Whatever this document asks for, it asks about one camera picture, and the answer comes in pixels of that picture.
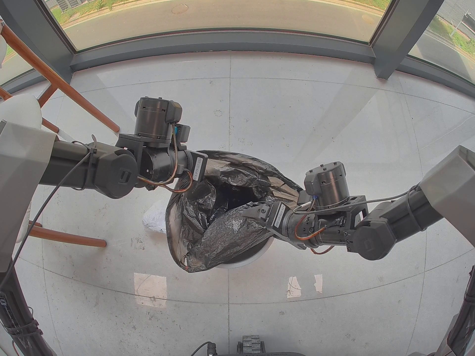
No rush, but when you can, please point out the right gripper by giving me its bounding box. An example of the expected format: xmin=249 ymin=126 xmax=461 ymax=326
xmin=241 ymin=202 xmax=353 ymax=254

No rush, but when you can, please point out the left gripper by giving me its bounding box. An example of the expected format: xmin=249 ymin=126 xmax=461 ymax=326
xmin=143 ymin=148 xmax=209 ymax=184

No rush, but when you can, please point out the black plastic bag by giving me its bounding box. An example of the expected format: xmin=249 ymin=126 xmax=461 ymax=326
xmin=165 ymin=150 xmax=306 ymax=273

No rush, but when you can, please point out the white paper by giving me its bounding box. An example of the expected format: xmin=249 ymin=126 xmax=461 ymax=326
xmin=143 ymin=200 xmax=168 ymax=234

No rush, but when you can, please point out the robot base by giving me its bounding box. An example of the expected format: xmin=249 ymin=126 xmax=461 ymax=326
xmin=219 ymin=334 xmax=307 ymax=356

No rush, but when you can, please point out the white trash bin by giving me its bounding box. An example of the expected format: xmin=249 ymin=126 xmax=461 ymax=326
xmin=213 ymin=236 xmax=274 ymax=270

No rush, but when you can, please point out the window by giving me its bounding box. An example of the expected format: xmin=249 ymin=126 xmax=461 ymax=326
xmin=0 ymin=0 xmax=475 ymax=99

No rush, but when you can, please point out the white cushioned wooden chair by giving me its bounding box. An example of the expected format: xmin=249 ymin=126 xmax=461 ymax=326
xmin=0 ymin=19 xmax=120 ymax=248

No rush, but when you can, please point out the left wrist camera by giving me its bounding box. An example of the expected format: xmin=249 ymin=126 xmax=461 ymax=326
xmin=172 ymin=122 xmax=191 ymax=152

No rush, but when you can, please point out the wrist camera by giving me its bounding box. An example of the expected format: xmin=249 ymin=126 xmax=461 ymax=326
xmin=296 ymin=191 xmax=319 ymax=214
xmin=172 ymin=122 xmax=191 ymax=152

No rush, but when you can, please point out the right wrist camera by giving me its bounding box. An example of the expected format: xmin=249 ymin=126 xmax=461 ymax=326
xmin=296 ymin=191 xmax=319 ymax=214

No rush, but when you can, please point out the black cable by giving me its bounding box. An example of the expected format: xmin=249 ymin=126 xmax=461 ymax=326
xmin=0 ymin=135 xmax=98 ymax=286
xmin=292 ymin=189 xmax=418 ymax=214
xmin=191 ymin=341 xmax=216 ymax=356

